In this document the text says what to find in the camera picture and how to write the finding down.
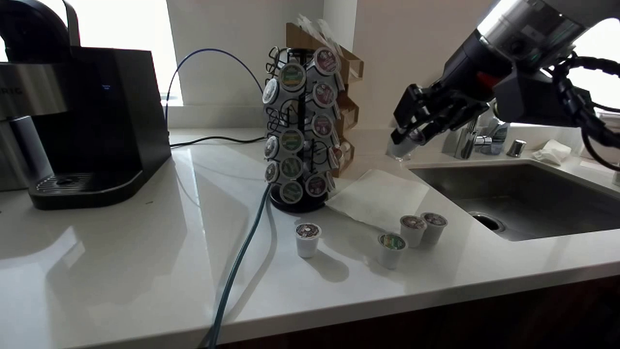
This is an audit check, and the bright window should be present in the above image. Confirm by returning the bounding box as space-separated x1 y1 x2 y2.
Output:
63 0 181 108

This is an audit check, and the small grey cup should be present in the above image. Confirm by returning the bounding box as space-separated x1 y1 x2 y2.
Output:
505 137 526 159

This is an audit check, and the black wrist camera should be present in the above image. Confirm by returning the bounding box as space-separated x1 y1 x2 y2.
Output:
491 64 573 124

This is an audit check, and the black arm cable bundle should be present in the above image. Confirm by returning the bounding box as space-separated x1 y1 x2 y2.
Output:
550 50 620 172

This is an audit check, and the teal cable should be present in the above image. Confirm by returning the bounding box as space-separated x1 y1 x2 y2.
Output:
197 182 276 349

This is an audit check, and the black coffee machine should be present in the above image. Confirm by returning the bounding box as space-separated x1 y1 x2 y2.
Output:
0 0 172 209

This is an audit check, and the black coffee pod carousel rack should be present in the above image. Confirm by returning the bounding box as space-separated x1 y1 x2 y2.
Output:
259 44 340 213

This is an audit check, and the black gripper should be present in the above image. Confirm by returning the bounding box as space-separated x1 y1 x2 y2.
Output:
389 31 519 151

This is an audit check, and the stainless steel sink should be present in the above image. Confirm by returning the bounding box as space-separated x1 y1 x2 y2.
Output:
408 159 620 242

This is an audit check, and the small white coffee pod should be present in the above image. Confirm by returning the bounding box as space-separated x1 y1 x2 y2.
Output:
385 130 414 161
397 213 428 250
294 221 323 261
375 230 408 269
420 211 449 248

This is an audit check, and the black power cable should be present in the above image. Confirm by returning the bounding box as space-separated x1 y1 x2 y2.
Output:
160 44 267 149

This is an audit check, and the chrome kitchen faucet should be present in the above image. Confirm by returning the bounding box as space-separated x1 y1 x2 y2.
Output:
441 104 511 161

